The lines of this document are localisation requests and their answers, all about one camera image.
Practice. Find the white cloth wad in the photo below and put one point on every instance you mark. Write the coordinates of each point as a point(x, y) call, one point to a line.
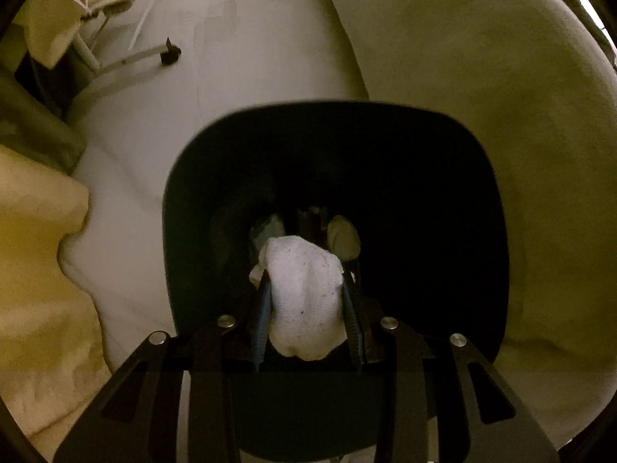
point(303, 289)
point(344, 238)

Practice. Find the white clothes rack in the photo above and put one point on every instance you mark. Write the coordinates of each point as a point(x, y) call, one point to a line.
point(120, 60)

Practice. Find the pale yellow cloth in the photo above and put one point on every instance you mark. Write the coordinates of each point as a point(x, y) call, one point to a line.
point(38, 275)

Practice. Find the beige bed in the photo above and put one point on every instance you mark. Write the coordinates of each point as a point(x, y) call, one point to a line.
point(458, 82)

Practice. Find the black rack castor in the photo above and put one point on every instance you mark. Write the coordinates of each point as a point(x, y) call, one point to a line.
point(169, 53)

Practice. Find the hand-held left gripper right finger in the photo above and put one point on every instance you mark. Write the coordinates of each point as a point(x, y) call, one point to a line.
point(354, 337)

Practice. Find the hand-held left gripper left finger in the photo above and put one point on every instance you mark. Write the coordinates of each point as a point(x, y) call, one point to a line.
point(262, 328)

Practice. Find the cream hanging garment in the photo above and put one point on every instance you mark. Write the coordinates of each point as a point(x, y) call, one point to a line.
point(53, 9)

